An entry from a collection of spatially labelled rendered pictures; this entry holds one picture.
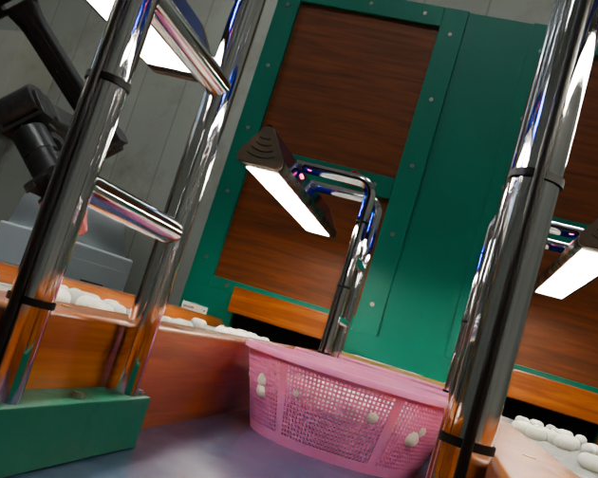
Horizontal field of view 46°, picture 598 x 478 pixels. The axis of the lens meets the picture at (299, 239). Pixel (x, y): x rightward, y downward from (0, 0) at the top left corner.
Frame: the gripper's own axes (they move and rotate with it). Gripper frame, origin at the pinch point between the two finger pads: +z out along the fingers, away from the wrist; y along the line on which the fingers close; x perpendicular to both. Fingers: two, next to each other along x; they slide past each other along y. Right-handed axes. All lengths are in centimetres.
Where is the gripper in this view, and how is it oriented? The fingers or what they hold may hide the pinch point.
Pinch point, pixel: (81, 229)
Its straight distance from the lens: 115.3
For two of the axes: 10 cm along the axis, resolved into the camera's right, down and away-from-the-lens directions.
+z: 5.2, 8.1, -2.7
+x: -8.3, 5.5, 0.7
